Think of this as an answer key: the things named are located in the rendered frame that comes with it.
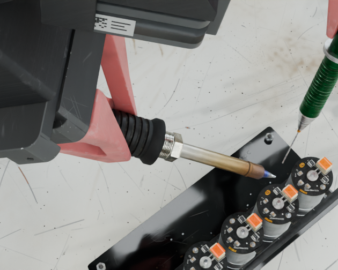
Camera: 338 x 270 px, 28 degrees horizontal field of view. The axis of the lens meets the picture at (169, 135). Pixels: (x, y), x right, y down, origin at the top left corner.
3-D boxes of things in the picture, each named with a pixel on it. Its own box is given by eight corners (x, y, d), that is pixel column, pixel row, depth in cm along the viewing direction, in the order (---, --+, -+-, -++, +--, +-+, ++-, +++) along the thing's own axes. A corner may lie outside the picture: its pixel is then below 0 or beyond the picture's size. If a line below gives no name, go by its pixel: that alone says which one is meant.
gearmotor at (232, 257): (207, 250, 44) (212, 229, 39) (236, 227, 44) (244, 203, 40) (232, 279, 43) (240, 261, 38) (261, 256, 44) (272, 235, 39)
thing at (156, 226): (155, 358, 42) (155, 356, 41) (88, 269, 44) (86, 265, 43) (337, 205, 46) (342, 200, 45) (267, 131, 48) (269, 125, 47)
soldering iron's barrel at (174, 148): (255, 164, 38) (152, 134, 36) (270, 156, 37) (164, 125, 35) (253, 188, 38) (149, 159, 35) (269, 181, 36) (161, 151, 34)
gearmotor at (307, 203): (271, 199, 45) (283, 172, 40) (298, 177, 46) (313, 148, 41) (296, 226, 44) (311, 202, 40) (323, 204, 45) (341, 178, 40)
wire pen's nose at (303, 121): (313, 127, 36) (322, 109, 35) (305, 140, 36) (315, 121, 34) (294, 118, 36) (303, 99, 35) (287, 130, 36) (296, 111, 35)
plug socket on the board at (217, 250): (205, 253, 39) (206, 250, 38) (217, 244, 39) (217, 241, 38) (214, 264, 38) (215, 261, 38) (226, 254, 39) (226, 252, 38)
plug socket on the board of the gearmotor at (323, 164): (311, 167, 41) (314, 163, 40) (322, 159, 41) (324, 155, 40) (321, 177, 40) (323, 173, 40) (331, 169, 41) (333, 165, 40)
